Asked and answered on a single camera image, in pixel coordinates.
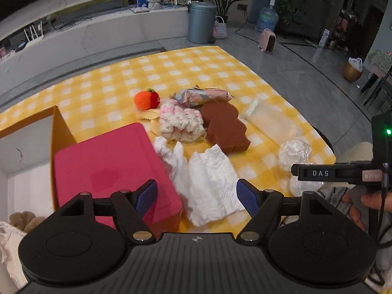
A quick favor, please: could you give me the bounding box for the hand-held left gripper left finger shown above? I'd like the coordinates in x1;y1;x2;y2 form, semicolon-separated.
57;179;159;243

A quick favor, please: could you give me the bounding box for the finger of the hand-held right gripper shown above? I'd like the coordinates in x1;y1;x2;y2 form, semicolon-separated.
291;162;373;187

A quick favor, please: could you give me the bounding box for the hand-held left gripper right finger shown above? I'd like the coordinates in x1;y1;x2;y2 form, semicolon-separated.
237;178;336;242

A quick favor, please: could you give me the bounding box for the white tissue sheet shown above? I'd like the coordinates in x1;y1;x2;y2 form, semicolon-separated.
187;144;246;226

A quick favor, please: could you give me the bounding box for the silver snack wrapper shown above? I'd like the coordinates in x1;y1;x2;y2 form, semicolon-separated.
169;87;235;110

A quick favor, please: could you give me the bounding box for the orange cardboard box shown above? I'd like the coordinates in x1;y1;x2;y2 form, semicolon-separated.
0;105;78;212

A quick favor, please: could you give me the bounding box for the person's right hand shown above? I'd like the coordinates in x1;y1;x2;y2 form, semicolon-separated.
342;187;392;231

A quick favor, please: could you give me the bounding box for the crumpled white plastic wrap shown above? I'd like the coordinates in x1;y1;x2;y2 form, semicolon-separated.
278;137;326;197

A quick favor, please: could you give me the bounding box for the crumpled white tissue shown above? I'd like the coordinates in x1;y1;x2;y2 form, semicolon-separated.
153;136;189;203

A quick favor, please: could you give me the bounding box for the red box lid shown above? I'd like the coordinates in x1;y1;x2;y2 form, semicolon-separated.
53;122;184;240

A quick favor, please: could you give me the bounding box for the black chair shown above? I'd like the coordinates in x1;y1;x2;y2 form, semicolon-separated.
361;67;392;114

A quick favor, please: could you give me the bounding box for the brown sponge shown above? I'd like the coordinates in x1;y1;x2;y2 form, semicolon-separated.
200;101;251;154

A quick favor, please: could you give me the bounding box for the clear plastic bag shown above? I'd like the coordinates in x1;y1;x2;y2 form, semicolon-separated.
240;98;303;144

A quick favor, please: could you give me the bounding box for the gold pot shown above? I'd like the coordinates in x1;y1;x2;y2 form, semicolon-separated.
342;58;364;83

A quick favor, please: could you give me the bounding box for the pink white crochet piece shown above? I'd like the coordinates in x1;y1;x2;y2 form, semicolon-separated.
159;99;207;143

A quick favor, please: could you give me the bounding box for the tan jagged-edge wrapper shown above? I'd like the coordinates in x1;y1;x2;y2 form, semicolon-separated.
136;108;161;122

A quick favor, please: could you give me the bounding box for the orange crochet fruit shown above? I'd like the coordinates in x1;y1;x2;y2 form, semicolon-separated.
134;88;162;110

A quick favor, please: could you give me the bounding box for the brown plush toy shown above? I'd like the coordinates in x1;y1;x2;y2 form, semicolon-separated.
9;211;47;234

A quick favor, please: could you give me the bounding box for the yellow checked tablecloth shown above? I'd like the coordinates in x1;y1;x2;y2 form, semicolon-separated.
0;45;337;233

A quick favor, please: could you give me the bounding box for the pink space heater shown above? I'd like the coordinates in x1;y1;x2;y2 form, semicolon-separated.
258;28;277;53

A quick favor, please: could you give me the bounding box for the white fuzzy blanket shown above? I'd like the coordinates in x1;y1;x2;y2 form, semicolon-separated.
0;220;29;286

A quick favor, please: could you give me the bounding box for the dark cabinet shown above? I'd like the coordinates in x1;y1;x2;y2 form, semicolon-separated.
276;0;335;42

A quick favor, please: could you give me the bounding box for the blue water bottle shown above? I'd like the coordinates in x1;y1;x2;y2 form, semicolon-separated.
255;0;279;34

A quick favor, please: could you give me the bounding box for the white low console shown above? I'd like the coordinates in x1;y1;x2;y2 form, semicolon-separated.
0;0;191;78

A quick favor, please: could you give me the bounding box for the woven pink bag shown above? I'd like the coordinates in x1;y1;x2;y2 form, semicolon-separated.
213;16;229;40

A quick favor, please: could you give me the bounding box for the grey trash can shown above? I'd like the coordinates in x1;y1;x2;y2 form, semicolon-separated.
187;1;218;44

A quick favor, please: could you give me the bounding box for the white router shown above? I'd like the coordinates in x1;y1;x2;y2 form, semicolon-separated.
24;21;45;49

